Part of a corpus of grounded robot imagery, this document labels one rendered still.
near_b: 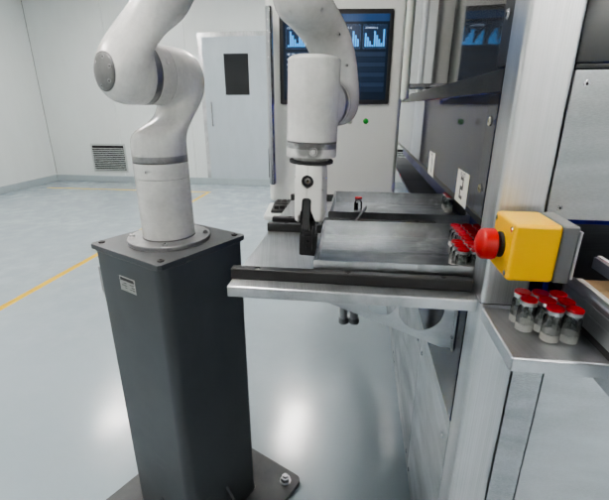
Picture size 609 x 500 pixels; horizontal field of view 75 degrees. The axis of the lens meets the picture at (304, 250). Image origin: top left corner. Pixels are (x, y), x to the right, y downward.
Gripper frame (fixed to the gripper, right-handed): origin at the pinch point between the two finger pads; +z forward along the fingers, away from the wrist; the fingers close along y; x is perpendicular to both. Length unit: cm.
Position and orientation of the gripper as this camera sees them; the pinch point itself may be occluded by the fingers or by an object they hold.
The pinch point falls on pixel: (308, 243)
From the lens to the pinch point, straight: 74.1
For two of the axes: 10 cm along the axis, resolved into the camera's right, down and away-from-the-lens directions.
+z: -0.3, 9.4, 3.5
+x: -9.9, -0.7, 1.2
